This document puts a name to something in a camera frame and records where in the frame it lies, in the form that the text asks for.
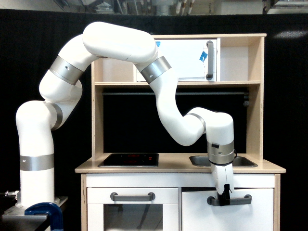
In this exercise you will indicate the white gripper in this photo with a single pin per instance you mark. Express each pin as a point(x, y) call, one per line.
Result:
point(224, 182)

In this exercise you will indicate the white cabinet door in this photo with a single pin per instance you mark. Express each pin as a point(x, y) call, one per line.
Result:
point(198, 215)

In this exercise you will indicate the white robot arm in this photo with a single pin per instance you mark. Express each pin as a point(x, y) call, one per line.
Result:
point(61, 90)

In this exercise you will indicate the white oven door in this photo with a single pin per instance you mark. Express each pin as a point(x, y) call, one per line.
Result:
point(161, 214)

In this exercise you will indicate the white microwave door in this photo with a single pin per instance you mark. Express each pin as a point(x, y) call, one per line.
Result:
point(182, 56)

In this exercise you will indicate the grey toy sink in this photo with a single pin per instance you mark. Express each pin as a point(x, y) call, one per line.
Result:
point(203, 161)

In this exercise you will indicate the wooden toy kitchen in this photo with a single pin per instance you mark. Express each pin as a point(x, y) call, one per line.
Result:
point(240, 65)

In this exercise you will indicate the black toy stovetop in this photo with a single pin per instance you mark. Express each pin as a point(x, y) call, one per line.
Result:
point(130, 160)

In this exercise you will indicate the blue tape right piece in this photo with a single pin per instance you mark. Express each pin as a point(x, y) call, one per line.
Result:
point(203, 56)

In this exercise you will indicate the blue c-clamp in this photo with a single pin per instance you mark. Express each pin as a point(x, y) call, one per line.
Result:
point(50, 209)

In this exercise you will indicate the grey oven door handle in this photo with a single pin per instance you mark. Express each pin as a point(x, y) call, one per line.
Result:
point(132, 198)

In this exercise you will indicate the grey microwave door handle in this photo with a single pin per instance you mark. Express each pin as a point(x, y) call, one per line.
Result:
point(210, 72)

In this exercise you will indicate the grey hanging rail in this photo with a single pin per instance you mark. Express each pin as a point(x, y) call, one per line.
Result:
point(179, 93)

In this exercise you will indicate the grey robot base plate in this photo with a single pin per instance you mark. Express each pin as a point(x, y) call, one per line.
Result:
point(18, 211)

